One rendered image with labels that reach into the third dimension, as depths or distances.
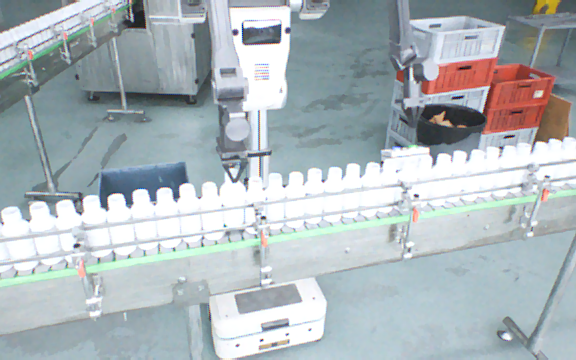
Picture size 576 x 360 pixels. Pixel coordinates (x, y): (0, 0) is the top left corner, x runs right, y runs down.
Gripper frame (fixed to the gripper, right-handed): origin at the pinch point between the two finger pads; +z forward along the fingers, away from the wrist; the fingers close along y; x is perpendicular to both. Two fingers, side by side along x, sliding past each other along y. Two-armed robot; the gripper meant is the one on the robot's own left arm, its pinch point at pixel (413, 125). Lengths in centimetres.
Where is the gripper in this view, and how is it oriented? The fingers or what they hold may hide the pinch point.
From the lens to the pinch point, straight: 162.8
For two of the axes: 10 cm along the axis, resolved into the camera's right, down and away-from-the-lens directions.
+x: -2.7, -1.6, 9.5
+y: 9.6, -1.3, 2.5
